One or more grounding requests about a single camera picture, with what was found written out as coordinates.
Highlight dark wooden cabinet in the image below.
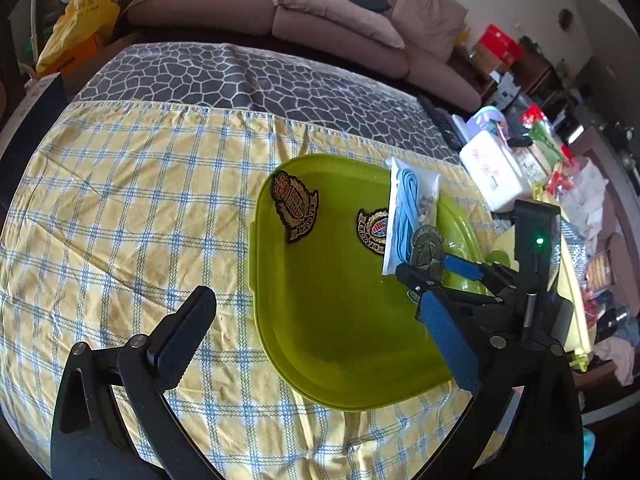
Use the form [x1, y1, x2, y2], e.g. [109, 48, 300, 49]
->
[505, 45, 556, 92]

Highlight brown fabric sofa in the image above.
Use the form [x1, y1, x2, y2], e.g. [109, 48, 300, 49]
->
[127, 0, 483, 111]

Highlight embroidered crest patch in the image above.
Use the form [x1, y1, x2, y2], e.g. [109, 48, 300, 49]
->
[356, 208, 391, 257]
[270, 170, 319, 245]

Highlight tan throw pillow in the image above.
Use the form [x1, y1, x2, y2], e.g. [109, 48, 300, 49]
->
[390, 0, 468, 61]

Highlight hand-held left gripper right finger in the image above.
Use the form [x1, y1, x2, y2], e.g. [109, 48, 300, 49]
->
[415, 290, 586, 480]

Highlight green plastic tray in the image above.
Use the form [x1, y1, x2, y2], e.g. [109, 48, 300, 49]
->
[248, 154, 493, 411]

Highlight white clothes pile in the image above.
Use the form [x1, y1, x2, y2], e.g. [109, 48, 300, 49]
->
[560, 160, 623, 251]

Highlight beige pillow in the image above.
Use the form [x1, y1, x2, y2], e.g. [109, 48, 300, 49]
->
[272, 0, 406, 50]

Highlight white tissue box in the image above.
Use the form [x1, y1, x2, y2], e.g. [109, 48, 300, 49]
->
[459, 130, 531, 212]

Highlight yellow blue checked tablecloth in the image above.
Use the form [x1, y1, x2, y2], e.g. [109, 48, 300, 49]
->
[0, 100, 591, 480]

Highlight clear packet with blue cable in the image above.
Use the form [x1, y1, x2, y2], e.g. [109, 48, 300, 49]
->
[381, 156, 441, 277]

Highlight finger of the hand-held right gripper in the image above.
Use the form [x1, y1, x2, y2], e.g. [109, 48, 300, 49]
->
[395, 264, 506, 333]
[441, 254, 521, 293]

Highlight yellow plastic bag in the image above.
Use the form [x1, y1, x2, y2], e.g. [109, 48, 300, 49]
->
[35, 0, 121, 75]

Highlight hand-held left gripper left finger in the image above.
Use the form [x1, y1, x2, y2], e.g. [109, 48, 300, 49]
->
[50, 285, 217, 480]

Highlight red cardboard box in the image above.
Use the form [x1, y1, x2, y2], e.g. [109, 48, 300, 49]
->
[472, 24, 523, 66]

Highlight grey stone pattern cloth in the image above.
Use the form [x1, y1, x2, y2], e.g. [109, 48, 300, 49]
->
[80, 41, 468, 166]

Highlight green snack packet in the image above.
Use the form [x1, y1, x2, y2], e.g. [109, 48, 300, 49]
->
[530, 122, 563, 161]

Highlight lilac round container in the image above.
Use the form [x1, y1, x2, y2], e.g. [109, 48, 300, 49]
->
[467, 107, 508, 136]

